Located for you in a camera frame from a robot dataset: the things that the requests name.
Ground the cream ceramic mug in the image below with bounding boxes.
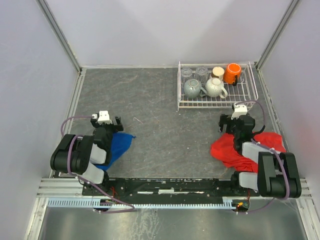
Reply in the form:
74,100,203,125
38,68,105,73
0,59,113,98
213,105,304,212
205,78,228,99

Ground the white wire dish rack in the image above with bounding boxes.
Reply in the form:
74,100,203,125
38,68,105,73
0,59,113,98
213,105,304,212
177,62,259,110

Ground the grey-green glazed mug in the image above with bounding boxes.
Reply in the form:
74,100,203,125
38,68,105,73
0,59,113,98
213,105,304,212
183,79,208,99

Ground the steel tin cup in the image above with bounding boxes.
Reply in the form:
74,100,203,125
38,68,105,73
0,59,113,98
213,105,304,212
211,66,225,80

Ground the clear plastic cup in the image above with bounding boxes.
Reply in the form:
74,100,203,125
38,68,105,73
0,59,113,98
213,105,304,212
195,66,209,83
180,67,193,84

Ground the orange enamel mug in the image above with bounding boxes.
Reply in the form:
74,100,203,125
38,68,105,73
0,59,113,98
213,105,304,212
223,63,242,86

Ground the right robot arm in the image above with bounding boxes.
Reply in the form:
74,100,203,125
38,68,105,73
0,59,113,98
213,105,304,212
218,113,302,200

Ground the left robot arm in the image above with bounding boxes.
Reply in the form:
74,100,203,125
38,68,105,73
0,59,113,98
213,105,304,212
50,111,124,185

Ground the blue cloth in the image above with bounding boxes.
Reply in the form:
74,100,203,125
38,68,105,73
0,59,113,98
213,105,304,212
94,132,136,171

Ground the red cloth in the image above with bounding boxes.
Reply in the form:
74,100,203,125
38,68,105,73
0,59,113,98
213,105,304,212
210,132,286,173

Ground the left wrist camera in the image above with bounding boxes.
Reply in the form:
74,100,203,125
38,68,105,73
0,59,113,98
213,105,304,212
90,110,113,125

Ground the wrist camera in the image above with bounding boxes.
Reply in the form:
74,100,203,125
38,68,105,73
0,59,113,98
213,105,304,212
231,103,248,120
90,110,113,125

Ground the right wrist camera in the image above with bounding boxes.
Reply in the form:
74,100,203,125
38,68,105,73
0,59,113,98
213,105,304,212
231,103,248,120

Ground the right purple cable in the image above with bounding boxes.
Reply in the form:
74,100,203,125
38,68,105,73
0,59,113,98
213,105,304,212
232,100,292,216

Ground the purple cable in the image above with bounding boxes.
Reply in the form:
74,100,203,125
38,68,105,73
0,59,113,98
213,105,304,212
232,100,292,216
61,115,137,215

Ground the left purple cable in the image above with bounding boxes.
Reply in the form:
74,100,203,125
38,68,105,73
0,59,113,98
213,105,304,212
61,115,137,215

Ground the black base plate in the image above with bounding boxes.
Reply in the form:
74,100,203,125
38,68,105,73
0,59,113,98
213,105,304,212
98,177,259,204

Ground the aluminium frame rail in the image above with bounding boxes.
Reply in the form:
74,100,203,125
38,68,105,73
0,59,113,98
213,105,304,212
36,177,312,200

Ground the blue cable duct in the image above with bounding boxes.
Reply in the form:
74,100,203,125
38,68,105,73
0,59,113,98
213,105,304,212
47,197,236,210

